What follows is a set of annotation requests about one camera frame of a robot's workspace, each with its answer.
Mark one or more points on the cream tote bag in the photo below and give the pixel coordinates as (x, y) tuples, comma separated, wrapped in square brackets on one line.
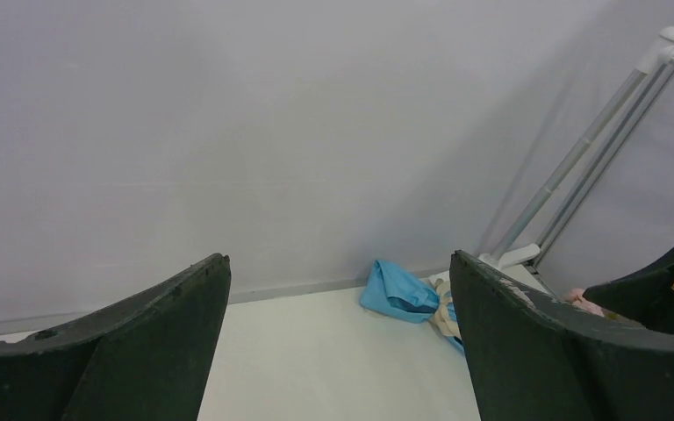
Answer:
[(444, 317)]

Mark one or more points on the pink artificial flower bunch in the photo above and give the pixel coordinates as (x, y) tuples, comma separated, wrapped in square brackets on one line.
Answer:
[(576, 298)]

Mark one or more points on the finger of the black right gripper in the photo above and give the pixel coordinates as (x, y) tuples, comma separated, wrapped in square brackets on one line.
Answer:
[(645, 296)]

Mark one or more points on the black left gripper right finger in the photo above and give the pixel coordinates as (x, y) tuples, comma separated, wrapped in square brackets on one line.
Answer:
[(534, 357)]

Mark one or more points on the blue flower wrapping paper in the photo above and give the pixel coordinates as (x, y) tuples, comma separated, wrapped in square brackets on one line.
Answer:
[(396, 293)]

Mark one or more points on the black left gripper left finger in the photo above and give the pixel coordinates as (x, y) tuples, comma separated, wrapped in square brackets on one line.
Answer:
[(146, 357)]

